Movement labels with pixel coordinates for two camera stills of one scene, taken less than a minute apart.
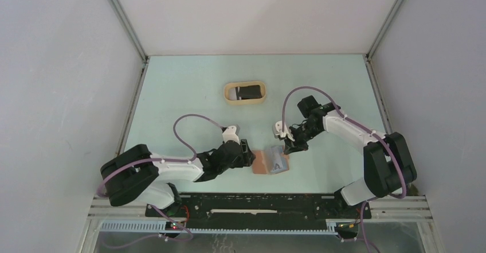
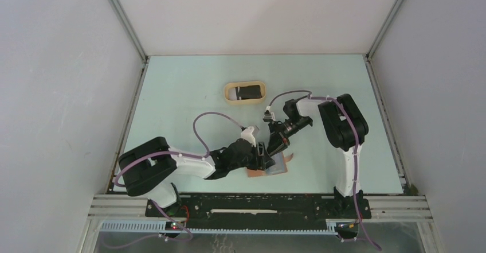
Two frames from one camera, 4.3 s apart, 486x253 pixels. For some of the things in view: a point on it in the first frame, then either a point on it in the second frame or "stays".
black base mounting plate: x=253 y=211 stays
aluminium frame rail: x=127 y=27 stays
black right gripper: x=289 y=147 → x=278 y=140
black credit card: x=250 y=92 stays
